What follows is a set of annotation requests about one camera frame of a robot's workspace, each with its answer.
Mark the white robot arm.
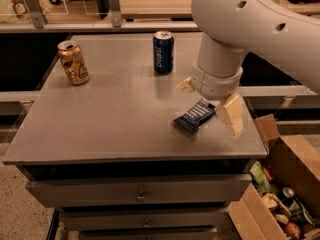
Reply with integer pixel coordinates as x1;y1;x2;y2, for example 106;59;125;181
176;0;320;136

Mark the blue pepsi can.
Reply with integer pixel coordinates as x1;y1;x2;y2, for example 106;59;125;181
153;31;174;74

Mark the red apple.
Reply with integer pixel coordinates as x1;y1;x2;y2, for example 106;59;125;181
284;222;301;239

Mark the green snack bag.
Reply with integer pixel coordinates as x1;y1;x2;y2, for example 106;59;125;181
250;161;271;193

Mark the orange gold soda can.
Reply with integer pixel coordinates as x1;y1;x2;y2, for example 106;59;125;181
57;40;90;85

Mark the middle grey drawer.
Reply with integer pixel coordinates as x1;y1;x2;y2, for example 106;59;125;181
59;207;228;231

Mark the grey drawer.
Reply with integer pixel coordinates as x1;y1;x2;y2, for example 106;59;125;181
59;207;228;231
26;174;251;208

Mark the grey drawer cabinet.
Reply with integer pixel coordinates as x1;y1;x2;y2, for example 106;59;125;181
3;33;266;240

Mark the blue rxbar blueberry wrapper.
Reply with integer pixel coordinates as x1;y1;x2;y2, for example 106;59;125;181
174;99;216;133

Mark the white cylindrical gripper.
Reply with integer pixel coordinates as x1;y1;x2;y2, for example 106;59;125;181
174;65;243;138

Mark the orange white package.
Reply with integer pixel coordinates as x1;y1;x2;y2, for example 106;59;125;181
0;0;31;24

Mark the cardboard box with items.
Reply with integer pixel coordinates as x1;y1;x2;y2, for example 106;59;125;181
229;114;320;240

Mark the top grey drawer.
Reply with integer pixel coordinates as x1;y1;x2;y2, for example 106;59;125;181
26;174;251;208

